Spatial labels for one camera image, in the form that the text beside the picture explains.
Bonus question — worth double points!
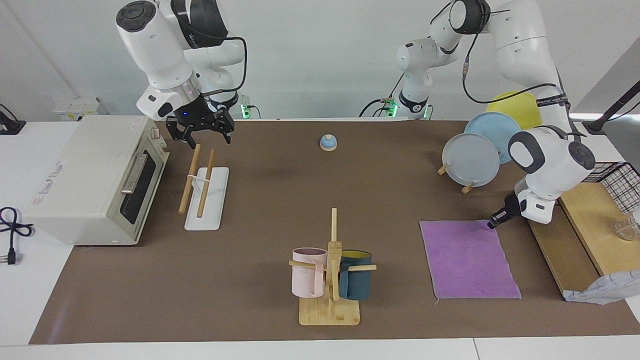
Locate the clear glass cup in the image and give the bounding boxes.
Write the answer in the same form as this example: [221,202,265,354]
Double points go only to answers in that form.
[613,207,640,242]

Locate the yellow plate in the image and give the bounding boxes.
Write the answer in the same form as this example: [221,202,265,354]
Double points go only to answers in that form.
[486,90,544,132]

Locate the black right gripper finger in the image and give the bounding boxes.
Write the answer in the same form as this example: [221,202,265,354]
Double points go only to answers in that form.
[214,110,235,145]
[166,119,197,150]

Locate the wooden mug tree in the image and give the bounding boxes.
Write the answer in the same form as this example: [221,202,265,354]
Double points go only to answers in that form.
[288,207,377,327]

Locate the light blue plate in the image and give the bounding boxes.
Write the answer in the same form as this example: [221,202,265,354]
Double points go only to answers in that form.
[464,111,524,165]

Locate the dark teal mug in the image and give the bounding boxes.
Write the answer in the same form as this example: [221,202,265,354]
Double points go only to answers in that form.
[338,249,373,301]

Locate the black power cord with plug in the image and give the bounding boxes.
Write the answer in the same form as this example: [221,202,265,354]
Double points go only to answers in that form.
[0,206,35,266]

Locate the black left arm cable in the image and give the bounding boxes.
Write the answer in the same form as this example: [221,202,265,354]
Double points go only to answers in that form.
[461,10,567,105]

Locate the white box device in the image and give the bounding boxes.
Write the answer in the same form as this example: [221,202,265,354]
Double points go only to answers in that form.
[52,96,108,121]

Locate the pink mug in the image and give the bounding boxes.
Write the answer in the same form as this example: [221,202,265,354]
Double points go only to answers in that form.
[291,247,328,299]

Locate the black base cable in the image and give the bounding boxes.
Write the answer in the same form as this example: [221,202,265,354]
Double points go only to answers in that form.
[359,75,406,118]

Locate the black wire basket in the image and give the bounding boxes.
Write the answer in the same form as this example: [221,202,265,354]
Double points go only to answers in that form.
[582,161,640,215]

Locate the black camera stand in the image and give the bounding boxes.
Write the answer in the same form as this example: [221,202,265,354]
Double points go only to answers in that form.
[582,80,640,135]

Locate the wooden plate rack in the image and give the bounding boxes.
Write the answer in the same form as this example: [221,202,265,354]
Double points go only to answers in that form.
[437,162,476,195]

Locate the brown table mat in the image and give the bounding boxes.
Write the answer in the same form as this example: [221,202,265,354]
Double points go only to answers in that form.
[29,119,640,346]

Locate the black clamp mount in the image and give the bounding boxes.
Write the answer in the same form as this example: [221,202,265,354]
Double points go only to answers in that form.
[0,103,27,136]

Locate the wooden shelf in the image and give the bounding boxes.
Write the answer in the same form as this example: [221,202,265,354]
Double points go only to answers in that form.
[525,182,640,296]

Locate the purple and grey towel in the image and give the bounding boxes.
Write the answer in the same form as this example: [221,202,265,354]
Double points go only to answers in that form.
[419,219,523,306]

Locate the white towel rack wooden bars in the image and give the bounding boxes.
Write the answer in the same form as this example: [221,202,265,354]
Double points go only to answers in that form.
[178,143,230,232]

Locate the beige toaster oven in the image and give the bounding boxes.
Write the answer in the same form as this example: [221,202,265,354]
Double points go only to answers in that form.
[24,115,171,247]

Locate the grey plate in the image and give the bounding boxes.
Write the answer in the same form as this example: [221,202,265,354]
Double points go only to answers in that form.
[441,133,501,188]

